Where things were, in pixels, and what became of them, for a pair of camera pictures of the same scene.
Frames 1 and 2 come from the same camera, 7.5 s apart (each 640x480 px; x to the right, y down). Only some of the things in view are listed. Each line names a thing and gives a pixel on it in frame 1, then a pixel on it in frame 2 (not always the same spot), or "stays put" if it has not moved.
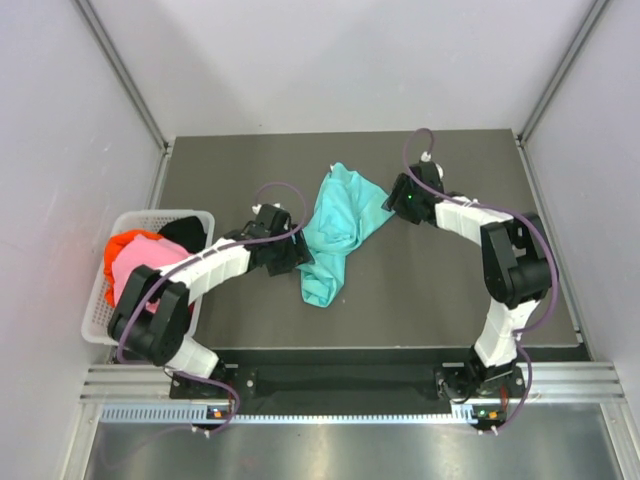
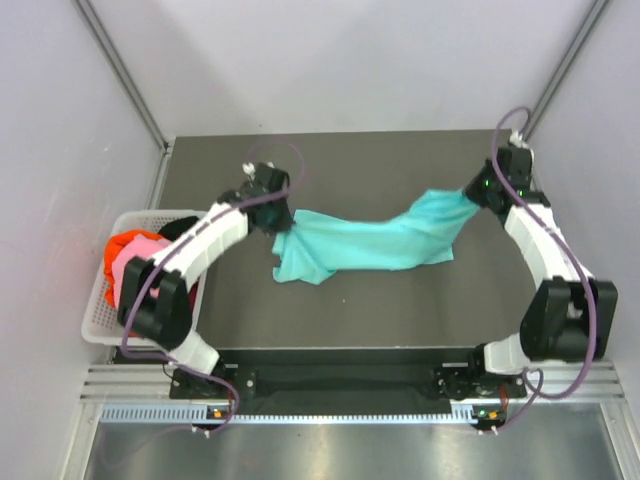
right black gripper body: [405, 202] -> [481, 186]
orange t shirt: [112, 247] stays put
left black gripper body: [281, 256] -> [279, 217]
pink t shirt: [130, 253] stays put
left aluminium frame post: [90, 13] stays put
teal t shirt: [345, 207] -> [418, 232]
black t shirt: [188, 232] stays put
